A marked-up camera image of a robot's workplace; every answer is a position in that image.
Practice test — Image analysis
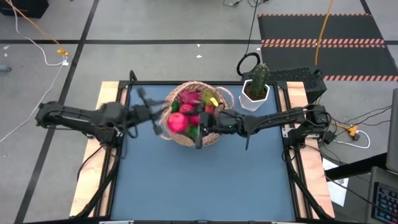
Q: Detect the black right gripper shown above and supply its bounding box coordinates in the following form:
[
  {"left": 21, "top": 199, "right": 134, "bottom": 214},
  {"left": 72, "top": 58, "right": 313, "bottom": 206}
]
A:
[{"left": 195, "top": 110, "right": 226, "bottom": 150}]

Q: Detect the red pomegranate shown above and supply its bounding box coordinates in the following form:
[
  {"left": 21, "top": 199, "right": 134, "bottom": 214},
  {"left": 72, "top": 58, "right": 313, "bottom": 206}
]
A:
[{"left": 167, "top": 112, "right": 190, "bottom": 134}]

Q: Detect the black aluminium table frame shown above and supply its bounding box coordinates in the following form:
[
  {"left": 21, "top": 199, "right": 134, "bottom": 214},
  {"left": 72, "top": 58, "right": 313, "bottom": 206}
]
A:
[{"left": 102, "top": 70, "right": 312, "bottom": 224}]

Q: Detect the black beam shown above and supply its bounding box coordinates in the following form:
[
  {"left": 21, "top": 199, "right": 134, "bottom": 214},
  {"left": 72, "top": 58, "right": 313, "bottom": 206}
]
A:
[{"left": 325, "top": 152, "right": 388, "bottom": 182}]

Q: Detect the black box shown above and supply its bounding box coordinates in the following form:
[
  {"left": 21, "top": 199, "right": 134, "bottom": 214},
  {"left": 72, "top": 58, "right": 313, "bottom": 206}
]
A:
[{"left": 0, "top": 0, "right": 50, "bottom": 19}]

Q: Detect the grey monitor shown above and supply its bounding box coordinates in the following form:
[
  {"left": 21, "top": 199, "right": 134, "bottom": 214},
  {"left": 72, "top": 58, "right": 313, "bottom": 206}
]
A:
[{"left": 385, "top": 88, "right": 398, "bottom": 175}]

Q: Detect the black striped-edge floor mat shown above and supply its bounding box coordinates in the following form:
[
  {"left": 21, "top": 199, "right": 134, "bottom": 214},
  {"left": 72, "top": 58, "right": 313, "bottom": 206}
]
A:
[{"left": 257, "top": 12, "right": 398, "bottom": 82}]

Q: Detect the white paper sheet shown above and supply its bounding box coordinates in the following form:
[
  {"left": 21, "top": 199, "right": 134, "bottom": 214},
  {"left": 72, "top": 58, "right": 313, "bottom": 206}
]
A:
[{"left": 322, "top": 157, "right": 349, "bottom": 208}]

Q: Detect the light wooden side board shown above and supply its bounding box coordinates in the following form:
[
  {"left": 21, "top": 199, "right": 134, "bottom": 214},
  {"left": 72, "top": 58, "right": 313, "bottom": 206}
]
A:
[
  {"left": 285, "top": 81, "right": 336, "bottom": 218},
  {"left": 70, "top": 81, "right": 128, "bottom": 218}
]

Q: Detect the yellow cable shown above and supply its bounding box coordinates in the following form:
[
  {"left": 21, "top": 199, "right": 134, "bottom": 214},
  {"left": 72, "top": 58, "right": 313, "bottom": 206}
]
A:
[{"left": 314, "top": 0, "right": 335, "bottom": 66}]

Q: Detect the woven basket with rope handles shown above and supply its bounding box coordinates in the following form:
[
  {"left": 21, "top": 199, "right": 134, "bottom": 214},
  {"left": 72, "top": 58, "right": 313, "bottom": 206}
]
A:
[{"left": 160, "top": 80, "right": 236, "bottom": 148}]

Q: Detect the yellow power strip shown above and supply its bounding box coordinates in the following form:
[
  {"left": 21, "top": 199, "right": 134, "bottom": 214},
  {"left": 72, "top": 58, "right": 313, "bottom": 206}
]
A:
[{"left": 346, "top": 124, "right": 361, "bottom": 141}]

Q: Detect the orange floor cable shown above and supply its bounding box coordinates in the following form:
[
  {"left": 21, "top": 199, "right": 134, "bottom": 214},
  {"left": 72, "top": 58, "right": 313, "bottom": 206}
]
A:
[{"left": 12, "top": 0, "right": 70, "bottom": 57}]

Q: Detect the black looped cable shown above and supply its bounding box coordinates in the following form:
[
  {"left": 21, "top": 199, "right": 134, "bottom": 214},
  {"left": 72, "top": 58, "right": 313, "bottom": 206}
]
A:
[{"left": 236, "top": 0, "right": 262, "bottom": 77}]

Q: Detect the green cactus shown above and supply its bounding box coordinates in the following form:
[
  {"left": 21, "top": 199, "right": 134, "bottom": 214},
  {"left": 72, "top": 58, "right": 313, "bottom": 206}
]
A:
[{"left": 250, "top": 63, "right": 271, "bottom": 98}]

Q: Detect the white angular plant pot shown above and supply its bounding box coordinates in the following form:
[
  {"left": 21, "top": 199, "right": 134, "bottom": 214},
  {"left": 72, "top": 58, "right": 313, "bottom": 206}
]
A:
[{"left": 238, "top": 79, "right": 271, "bottom": 113}]

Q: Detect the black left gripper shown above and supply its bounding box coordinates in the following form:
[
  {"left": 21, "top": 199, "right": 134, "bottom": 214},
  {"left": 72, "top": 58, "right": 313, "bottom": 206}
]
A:
[{"left": 130, "top": 86, "right": 170, "bottom": 136}]

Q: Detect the black keyboard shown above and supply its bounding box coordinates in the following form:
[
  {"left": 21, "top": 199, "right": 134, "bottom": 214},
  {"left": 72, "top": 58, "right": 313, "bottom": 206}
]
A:
[{"left": 372, "top": 182, "right": 398, "bottom": 224}]

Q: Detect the white floor cable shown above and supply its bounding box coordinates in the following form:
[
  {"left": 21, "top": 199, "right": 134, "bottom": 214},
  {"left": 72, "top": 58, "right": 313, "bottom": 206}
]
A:
[
  {"left": 334, "top": 129, "right": 371, "bottom": 149},
  {"left": 0, "top": 0, "right": 70, "bottom": 143}
]

